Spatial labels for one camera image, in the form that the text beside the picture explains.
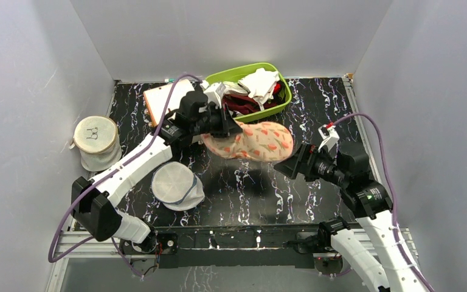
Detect floral mesh laundry bag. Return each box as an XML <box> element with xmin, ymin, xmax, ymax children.
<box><xmin>201</xmin><ymin>122</ymin><xmax>294</xmax><ymax>162</ymax></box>

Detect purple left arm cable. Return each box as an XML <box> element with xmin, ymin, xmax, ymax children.
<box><xmin>48</xmin><ymin>74</ymin><xmax>203</xmax><ymax>263</ymax></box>

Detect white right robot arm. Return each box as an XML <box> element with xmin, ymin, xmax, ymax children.
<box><xmin>274</xmin><ymin>141</ymin><xmax>428</xmax><ymax>291</ymax></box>

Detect green plastic basket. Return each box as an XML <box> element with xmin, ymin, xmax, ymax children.
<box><xmin>205</xmin><ymin>63</ymin><xmax>292</xmax><ymax>123</ymax></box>

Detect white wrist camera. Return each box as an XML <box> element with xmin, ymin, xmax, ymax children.
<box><xmin>200</xmin><ymin>80</ymin><xmax>226</xmax><ymax>108</ymax></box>
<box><xmin>318</xmin><ymin>122</ymin><xmax>339</xmax><ymax>153</ymax></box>

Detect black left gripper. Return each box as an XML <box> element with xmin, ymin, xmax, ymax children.
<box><xmin>191</xmin><ymin>104</ymin><xmax>243</xmax><ymax>139</ymax></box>

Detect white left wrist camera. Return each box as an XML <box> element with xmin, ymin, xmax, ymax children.
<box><xmin>200</xmin><ymin>80</ymin><xmax>226</xmax><ymax>108</ymax></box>

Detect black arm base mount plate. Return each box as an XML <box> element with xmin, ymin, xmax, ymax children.
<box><xmin>120</xmin><ymin>224</ymin><xmax>344</xmax><ymax>274</ymax></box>

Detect dark red garment in basket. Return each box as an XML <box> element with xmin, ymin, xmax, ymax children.
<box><xmin>222</xmin><ymin>95</ymin><xmax>278</xmax><ymax>117</ymax></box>

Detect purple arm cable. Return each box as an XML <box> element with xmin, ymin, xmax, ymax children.
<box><xmin>332</xmin><ymin>113</ymin><xmax>436</xmax><ymax>292</ymax></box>
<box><xmin>48</xmin><ymin>74</ymin><xmax>203</xmax><ymax>263</ymax></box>

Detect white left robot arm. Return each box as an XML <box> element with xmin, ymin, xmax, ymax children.
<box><xmin>69</xmin><ymin>91</ymin><xmax>242</xmax><ymax>253</ymax></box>

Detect white cylindrical mesh laundry bag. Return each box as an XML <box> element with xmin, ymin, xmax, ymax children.
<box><xmin>72</xmin><ymin>116</ymin><xmax>122</xmax><ymax>172</ymax></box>

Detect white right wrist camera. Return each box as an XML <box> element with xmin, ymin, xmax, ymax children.
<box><xmin>318</xmin><ymin>122</ymin><xmax>339</xmax><ymax>153</ymax></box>

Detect white cloth in basket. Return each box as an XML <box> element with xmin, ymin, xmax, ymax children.
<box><xmin>237</xmin><ymin>68</ymin><xmax>280</xmax><ymax>111</ymax></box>

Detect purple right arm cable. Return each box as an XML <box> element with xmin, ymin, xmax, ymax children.
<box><xmin>332</xmin><ymin>113</ymin><xmax>436</xmax><ymax>292</ymax></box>

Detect cream toy washing machine drum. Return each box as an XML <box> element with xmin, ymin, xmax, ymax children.
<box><xmin>143</xmin><ymin>79</ymin><xmax>194</xmax><ymax>127</ymax></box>

